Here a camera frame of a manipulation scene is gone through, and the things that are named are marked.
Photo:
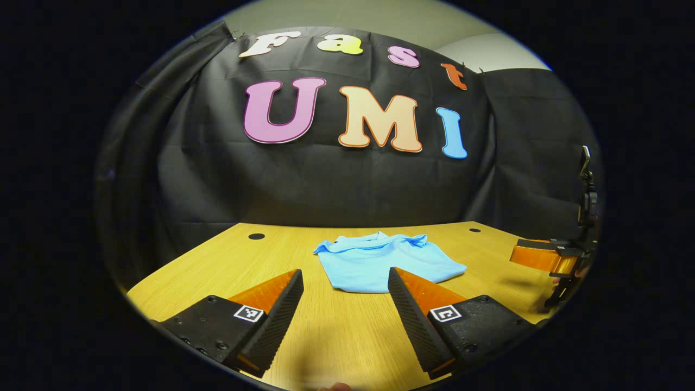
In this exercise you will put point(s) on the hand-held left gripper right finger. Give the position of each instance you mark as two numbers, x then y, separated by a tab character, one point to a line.
412	320

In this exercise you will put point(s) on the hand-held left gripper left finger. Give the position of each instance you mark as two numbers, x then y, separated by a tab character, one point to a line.
282	320

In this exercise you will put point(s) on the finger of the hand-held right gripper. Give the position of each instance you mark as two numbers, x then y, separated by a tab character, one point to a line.
537	258

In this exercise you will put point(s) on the light blue T-shirt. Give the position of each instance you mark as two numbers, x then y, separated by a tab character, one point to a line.
374	263

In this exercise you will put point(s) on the black backdrop cloth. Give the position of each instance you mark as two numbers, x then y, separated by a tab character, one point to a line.
326	184

